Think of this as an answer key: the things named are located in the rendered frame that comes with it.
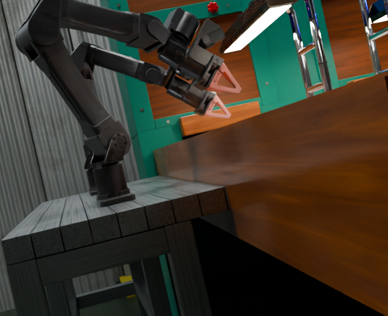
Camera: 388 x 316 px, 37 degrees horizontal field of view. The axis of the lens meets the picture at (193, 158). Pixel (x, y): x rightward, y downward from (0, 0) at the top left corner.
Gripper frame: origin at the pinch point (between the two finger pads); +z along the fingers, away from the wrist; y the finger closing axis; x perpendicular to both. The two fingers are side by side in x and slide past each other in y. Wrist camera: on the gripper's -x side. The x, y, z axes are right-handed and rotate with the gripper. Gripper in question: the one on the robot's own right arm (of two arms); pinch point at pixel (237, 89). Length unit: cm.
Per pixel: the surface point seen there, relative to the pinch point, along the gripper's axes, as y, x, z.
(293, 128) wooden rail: -77, 21, -8
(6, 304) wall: 252, 127, -22
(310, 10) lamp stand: 25.3, -37.5, 13.3
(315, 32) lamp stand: 25.2, -32.8, 17.4
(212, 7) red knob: 80, -44, -8
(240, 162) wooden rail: -52, 22, -4
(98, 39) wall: 253, -50, -51
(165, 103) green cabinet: 84, -4, -6
